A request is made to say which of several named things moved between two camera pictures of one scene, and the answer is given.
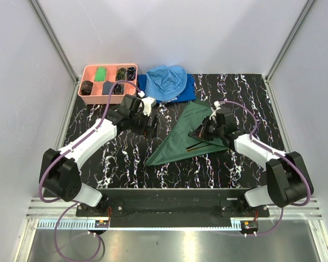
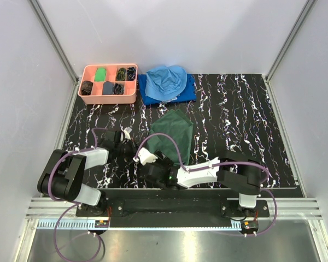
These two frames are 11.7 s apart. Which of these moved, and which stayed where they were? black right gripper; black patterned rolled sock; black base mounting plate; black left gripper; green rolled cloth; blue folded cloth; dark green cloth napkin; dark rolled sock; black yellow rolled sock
Moved: black left gripper; dark green cloth napkin; black right gripper
Stayed: black patterned rolled sock; black yellow rolled sock; blue folded cloth; dark rolled sock; black base mounting plate; green rolled cloth
